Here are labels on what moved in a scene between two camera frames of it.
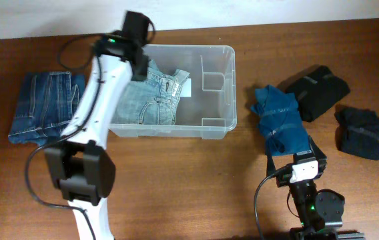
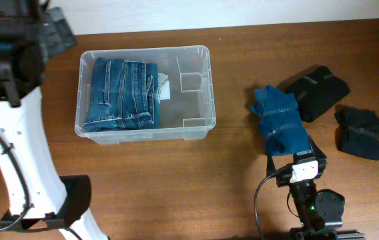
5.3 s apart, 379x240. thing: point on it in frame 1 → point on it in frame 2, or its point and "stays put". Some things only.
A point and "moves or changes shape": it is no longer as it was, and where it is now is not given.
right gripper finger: x=270 y=166 stays put
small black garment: x=359 y=132 stays put
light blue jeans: x=152 y=101 moves or changes shape
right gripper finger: x=317 y=152 stays put
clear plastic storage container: x=211 y=111 moves or changes shape
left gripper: x=141 y=69 → x=57 y=30
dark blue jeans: x=47 y=103 → x=124 y=95
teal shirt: x=280 y=123 stays put
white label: x=186 y=90 → x=165 y=91
